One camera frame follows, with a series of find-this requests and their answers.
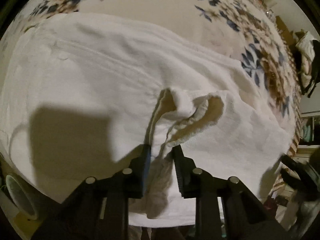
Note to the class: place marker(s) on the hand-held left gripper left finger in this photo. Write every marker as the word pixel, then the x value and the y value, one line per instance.
pixel 146 165

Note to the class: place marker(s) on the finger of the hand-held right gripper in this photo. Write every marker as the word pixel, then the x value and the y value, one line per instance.
pixel 291 163

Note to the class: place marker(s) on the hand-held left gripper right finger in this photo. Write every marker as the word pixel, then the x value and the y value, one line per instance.
pixel 179 166

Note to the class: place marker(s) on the white pants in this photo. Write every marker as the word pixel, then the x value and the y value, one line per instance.
pixel 105 80

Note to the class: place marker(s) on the pile of clothes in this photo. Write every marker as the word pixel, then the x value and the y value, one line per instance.
pixel 308 60

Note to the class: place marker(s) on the floral printed blanket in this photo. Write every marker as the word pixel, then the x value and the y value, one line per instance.
pixel 252 45

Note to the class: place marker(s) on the white cylindrical roll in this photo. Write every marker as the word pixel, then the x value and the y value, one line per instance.
pixel 20 197

